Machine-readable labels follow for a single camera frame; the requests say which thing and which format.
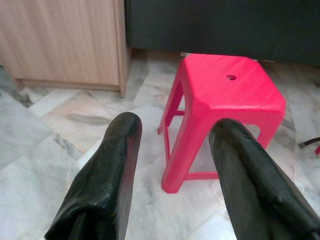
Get red plastic stool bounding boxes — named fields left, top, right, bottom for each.
left=157, top=53, right=287, bottom=195

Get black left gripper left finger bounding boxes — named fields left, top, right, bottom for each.
left=44, top=111, right=143, bottom=240

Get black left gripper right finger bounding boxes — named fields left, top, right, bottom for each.
left=208, top=119, right=320, bottom=240

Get black floor cable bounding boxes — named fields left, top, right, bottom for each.
left=298, top=136, right=320, bottom=149

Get light wooden cabinet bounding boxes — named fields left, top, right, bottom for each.
left=0, top=0, right=133, bottom=98

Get black tv console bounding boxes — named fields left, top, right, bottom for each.
left=124, top=0, right=320, bottom=69

